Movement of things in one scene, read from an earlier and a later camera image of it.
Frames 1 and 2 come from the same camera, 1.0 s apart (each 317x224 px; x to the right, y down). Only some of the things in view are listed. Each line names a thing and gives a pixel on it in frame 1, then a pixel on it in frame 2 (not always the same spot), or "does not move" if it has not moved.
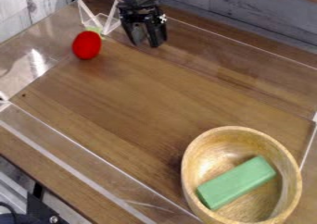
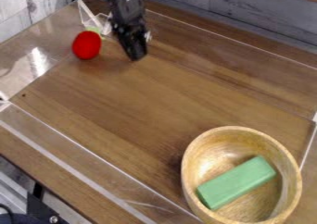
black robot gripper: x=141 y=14 -> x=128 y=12
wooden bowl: x=221 y=150 does not move
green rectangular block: x=225 y=188 does not move
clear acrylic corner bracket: x=101 y=21 does not move
